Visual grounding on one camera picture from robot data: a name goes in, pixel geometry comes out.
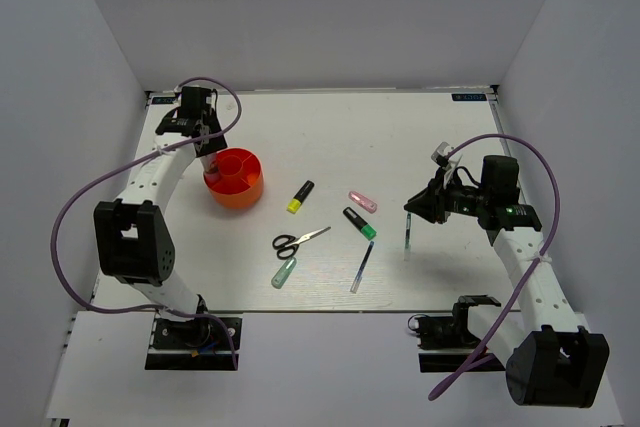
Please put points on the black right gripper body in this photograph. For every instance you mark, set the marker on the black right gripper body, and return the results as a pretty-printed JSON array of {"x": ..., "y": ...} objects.
[{"x": 460, "y": 198}]

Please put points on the blue clear pen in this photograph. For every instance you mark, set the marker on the blue clear pen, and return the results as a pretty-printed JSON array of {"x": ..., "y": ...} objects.
[{"x": 359, "y": 274}]

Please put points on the green cap black highlighter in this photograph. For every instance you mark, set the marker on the green cap black highlighter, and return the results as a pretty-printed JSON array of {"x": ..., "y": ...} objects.
[{"x": 360, "y": 223}]

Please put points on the pink translucent correction tape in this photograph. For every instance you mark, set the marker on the pink translucent correction tape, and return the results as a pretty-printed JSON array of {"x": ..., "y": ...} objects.
[{"x": 364, "y": 202}]

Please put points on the orange round organizer container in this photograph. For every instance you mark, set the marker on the orange round organizer container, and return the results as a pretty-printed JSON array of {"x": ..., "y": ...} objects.
[{"x": 240, "y": 183}]

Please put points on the black handled scissors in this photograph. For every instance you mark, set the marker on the black handled scissors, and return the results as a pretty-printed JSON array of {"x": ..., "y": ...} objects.
[{"x": 286, "y": 245}]

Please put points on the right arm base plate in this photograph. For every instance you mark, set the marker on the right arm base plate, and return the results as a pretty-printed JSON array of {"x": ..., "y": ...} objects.
[{"x": 444, "y": 341}]

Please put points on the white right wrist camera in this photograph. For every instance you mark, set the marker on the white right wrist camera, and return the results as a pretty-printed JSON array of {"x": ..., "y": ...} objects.
[{"x": 447, "y": 160}]

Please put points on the yellow cap black highlighter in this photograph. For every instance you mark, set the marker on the yellow cap black highlighter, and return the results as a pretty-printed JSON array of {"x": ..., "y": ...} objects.
[{"x": 300, "y": 196}]

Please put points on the blue table label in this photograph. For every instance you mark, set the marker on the blue table label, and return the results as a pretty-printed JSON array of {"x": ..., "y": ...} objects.
[
  {"x": 469, "y": 97},
  {"x": 164, "y": 100}
]

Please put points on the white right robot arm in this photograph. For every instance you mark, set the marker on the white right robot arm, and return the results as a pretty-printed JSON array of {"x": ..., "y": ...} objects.
[{"x": 550, "y": 358}]

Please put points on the left blue table label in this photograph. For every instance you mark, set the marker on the left blue table label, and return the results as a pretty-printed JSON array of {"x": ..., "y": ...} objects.
[{"x": 164, "y": 100}]

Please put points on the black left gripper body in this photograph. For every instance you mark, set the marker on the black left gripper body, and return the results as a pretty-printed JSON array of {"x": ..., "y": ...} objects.
[{"x": 213, "y": 115}]

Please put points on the green clear pen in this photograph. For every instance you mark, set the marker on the green clear pen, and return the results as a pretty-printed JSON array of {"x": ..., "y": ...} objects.
[{"x": 407, "y": 237}]

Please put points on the right blue table label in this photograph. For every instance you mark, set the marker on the right blue table label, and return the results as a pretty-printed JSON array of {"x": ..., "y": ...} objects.
[{"x": 469, "y": 97}]

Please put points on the pink eraser block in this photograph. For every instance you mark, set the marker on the pink eraser block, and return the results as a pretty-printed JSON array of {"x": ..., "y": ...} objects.
[{"x": 210, "y": 167}]

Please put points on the green translucent correction tape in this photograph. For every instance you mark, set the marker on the green translucent correction tape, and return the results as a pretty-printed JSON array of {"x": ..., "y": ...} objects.
[{"x": 281, "y": 276}]

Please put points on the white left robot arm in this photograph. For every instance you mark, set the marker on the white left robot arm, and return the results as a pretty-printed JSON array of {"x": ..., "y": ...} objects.
[{"x": 134, "y": 243}]

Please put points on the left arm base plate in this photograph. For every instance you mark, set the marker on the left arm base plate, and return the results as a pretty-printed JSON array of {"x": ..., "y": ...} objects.
[{"x": 197, "y": 345}]

